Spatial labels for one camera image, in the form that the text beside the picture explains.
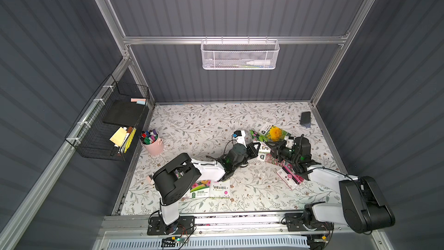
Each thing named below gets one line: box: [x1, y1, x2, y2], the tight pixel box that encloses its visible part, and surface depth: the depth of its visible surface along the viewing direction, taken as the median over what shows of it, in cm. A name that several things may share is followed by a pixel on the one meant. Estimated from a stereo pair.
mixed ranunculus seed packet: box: [189, 179, 212, 199], surface depth 84 cm
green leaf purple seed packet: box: [249, 129, 270, 142], surface depth 90 cm
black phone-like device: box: [300, 111, 312, 128], surface depth 110 cm
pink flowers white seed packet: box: [256, 142, 286, 168], surface depth 93 cm
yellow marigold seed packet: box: [258, 122, 292, 142], surface depth 107 cm
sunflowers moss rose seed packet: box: [208, 179, 231, 199], surface depth 85 cm
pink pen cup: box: [139, 129, 164, 156], surface depth 91 cm
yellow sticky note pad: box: [109, 126, 128, 147], surface depth 70 cm
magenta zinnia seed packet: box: [276, 165, 305, 191], surface depth 88 cm
